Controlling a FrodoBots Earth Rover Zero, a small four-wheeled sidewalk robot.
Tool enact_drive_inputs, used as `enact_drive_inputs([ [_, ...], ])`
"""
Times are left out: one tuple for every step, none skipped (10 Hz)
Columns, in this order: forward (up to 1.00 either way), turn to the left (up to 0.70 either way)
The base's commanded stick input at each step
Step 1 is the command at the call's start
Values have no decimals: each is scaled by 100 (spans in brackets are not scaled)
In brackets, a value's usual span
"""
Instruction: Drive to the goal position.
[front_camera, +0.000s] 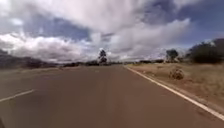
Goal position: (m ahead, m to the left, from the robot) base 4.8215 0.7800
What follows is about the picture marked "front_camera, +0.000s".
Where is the tall dark tree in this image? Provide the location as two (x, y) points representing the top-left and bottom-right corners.
(97, 48), (108, 65)

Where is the dark distant tree line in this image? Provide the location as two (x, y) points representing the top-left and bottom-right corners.
(59, 59), (166, 68)

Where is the grey asphalt road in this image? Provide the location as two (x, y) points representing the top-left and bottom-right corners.
(0, 64), (224, 128)

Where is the small dark tree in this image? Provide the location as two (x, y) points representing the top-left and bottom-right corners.
(165, 49), (180, 63)

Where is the dry round bush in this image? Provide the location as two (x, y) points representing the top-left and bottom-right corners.
(168, 67), (185, 81)

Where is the white painted edge line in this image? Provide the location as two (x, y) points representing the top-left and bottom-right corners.
(125, 66), (224, 122)

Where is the dry brown grass verge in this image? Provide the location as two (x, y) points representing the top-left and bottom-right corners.
(127, 62), (224, 114)

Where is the dark hillside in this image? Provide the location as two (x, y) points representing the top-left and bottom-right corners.
(0, 49), (59, 70)

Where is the dark bushy tree clump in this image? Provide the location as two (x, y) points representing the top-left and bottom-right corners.
(186, 38), (224, 65)

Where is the white painted lane line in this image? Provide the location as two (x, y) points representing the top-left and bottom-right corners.
(0, 88), (36, 103)

